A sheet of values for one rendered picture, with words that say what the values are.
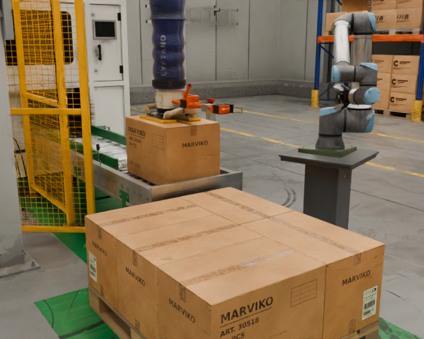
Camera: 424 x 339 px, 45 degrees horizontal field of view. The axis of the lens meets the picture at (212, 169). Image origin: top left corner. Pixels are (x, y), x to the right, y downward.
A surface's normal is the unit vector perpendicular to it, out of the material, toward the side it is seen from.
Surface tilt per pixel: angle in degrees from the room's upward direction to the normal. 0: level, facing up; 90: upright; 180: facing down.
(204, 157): 90
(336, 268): 90
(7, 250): 90
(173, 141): 90
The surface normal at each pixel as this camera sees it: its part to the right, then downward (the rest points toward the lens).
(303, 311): 0.58, 0.19
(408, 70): -0.81, 0.18
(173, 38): 0.36, -0.01
